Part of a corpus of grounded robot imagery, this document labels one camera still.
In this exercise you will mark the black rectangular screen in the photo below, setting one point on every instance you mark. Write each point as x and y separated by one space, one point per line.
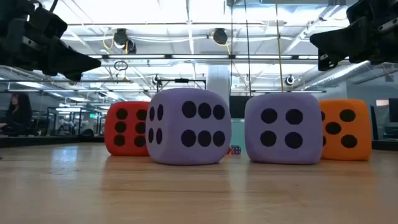
237 107

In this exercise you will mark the purple foam die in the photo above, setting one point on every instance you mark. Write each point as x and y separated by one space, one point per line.
171 124
281 128

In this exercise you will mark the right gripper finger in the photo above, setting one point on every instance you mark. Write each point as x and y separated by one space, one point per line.
342 40
326 62

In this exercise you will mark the white building column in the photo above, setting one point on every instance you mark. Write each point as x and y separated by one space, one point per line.
217 77

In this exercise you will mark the orange foam die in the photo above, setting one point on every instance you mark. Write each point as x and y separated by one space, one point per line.
360 127

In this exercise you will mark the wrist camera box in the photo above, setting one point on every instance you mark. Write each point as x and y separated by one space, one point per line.
46 21
362 9

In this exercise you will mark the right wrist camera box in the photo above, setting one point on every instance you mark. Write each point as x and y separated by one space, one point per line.
362 9

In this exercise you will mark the distant black station frame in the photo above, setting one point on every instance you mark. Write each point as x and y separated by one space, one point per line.
182 80

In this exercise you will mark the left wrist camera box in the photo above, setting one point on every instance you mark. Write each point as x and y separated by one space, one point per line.
46 21

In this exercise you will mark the red foam die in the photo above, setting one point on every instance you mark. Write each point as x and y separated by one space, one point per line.
130 149

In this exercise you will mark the black monitor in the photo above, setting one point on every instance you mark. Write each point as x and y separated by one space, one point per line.
394 110

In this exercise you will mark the person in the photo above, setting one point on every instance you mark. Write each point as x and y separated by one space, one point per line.
18 118

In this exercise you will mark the black aluminium table frame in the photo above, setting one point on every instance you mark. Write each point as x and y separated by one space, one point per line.
46 141

